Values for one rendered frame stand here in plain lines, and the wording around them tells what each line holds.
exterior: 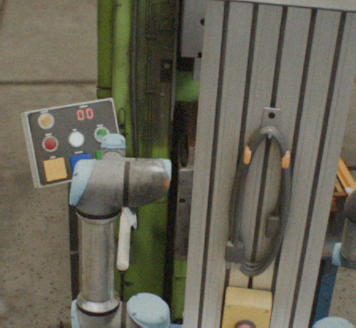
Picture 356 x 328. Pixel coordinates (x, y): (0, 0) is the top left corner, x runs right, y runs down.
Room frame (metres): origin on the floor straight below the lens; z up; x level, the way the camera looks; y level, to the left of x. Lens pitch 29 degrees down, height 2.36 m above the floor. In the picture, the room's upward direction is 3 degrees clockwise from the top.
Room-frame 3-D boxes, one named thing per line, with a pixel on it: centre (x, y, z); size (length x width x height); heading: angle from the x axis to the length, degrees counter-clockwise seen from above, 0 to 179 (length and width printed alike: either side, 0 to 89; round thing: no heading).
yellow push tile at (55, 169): (2.22, 0.44, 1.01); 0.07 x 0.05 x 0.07; 118
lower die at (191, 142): (2.70, -0.13, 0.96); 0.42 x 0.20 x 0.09; 3
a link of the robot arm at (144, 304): (1.47, 0.06, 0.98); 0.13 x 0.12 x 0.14; 92
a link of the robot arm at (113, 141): (1.96, 0.20, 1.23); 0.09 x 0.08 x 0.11; 2
